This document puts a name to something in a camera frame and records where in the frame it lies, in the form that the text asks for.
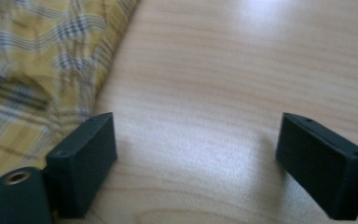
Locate yellow plaid shirt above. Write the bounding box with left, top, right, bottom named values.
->
left=0, top=0, right=142, bottom=203

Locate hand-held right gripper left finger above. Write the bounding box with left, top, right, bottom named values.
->
left=45, top=112, right=118, bottom=220

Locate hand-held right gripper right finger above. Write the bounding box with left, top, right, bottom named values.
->
left=274, top=112, right=358, bottom=221

